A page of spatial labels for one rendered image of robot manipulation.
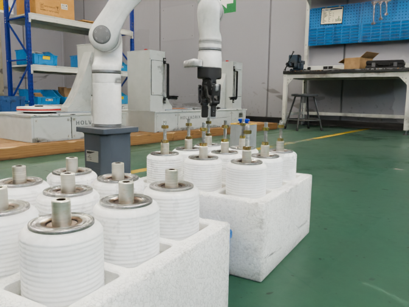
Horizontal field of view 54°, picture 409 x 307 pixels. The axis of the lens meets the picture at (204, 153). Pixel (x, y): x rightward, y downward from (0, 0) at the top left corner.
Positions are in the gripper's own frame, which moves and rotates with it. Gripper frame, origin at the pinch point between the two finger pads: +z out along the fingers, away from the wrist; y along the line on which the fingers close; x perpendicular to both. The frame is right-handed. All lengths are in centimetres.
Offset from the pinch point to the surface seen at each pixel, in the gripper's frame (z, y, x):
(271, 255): 31, -41, -1
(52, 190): 10, -52, 46
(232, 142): 10.1, 6.8, -11.8
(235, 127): 4.8, 6.0, -12.4
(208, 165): 11.2, -29.3, 10.9
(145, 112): 10, 238, -31
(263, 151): 8.5, -27.0, -5.3
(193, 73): -49, 589, -195
